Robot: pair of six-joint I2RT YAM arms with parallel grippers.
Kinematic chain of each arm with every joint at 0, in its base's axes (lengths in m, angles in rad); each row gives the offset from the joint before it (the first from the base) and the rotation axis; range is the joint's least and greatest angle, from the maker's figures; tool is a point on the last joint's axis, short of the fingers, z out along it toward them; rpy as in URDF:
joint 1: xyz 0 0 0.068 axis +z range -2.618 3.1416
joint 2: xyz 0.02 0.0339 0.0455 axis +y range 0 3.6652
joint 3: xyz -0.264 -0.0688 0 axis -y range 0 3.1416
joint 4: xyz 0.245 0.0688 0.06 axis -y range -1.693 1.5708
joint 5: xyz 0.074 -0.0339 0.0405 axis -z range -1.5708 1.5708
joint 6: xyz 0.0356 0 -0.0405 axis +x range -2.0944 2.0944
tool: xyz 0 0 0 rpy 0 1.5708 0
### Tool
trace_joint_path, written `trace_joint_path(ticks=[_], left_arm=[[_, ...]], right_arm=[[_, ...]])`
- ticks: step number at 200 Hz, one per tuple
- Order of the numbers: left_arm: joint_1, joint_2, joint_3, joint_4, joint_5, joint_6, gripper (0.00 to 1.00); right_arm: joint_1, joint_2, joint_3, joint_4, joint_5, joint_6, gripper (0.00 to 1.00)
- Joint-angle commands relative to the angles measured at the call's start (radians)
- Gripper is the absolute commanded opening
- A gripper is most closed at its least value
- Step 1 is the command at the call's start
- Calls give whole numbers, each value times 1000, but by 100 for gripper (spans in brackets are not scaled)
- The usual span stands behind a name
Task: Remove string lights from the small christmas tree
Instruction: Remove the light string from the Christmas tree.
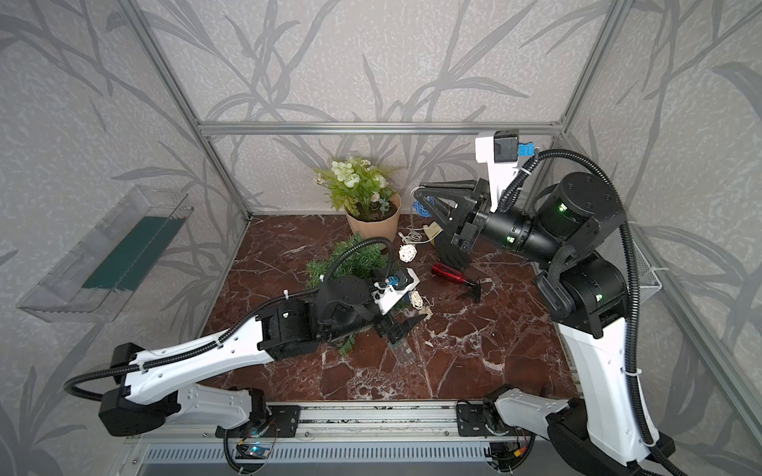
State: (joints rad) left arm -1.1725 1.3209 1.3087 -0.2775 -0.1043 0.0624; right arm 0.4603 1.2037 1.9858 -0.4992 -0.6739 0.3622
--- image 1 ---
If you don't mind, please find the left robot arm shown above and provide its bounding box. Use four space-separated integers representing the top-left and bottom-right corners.
63 237 420 436

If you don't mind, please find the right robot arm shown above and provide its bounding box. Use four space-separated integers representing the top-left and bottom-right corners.
414 149 678 475

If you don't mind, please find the small green christmas tree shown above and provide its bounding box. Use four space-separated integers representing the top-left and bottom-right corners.
306 234 395 353

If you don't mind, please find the black and yellow glove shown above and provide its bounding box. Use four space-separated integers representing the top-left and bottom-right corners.
423 222 471 271

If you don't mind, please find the potted white flower plant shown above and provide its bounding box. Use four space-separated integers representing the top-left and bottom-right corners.
315 157 402 241

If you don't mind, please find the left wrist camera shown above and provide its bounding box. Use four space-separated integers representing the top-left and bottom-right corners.
371 268 420 315

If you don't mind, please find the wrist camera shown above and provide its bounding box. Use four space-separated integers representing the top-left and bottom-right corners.
371 268 420 315
474 130 536 212

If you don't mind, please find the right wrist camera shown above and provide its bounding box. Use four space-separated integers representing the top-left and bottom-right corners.
474 130 536 212

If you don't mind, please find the red handled tool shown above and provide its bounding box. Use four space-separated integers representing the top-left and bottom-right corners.
432 263 481 303

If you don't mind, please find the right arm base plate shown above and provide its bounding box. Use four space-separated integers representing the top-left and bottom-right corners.
454 400 509 436

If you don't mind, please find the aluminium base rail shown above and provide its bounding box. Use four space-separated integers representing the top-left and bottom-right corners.
121 397 626 444

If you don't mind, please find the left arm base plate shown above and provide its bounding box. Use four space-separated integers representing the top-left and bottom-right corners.
215 403 302 440

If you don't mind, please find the white wire mesh basket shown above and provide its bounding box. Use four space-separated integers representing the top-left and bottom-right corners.
629 222 663 303

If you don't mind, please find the clear plastic wall tray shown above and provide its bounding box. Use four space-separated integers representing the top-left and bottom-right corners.
18 186 194 323

